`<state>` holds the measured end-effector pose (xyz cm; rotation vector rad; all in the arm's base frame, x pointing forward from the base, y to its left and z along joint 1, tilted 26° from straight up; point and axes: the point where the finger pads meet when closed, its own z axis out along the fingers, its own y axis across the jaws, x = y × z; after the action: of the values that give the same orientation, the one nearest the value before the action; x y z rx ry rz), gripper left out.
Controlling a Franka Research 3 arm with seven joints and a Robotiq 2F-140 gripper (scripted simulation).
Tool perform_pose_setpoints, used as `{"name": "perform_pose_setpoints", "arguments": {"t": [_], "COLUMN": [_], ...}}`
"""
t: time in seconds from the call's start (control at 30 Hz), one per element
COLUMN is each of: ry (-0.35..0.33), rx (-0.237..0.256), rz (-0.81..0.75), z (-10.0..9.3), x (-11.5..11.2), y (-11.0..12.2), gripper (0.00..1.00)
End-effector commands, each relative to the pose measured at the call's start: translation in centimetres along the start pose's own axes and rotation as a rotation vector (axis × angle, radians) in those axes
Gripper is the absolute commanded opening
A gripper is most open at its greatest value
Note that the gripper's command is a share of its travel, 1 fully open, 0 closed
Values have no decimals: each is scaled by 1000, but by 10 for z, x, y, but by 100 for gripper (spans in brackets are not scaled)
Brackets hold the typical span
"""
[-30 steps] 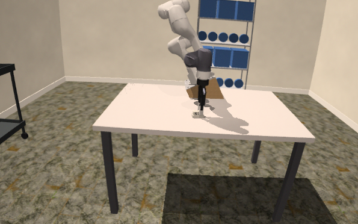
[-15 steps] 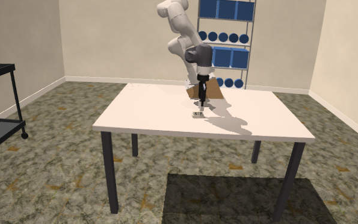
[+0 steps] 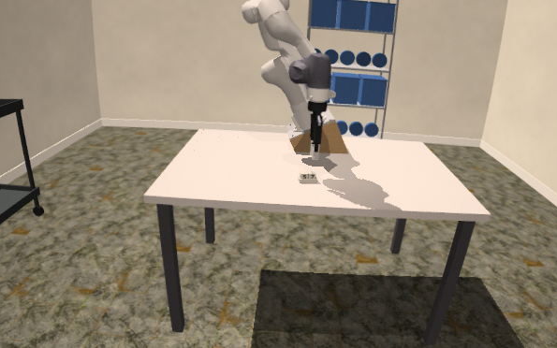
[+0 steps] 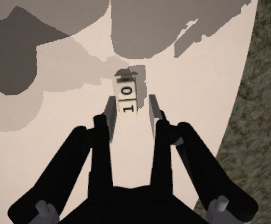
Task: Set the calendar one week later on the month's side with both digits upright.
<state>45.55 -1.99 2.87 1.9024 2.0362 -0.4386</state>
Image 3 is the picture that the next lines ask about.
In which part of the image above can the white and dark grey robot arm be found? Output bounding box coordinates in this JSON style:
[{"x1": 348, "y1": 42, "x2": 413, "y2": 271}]
[{"x1": 242, "y1": 0, "x2": 336, "y2": 132}]

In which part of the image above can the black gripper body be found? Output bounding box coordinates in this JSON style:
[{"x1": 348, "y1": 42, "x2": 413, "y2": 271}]
[{"x1": 308, "y1": 101, "x2": 327, "y2": 122}]

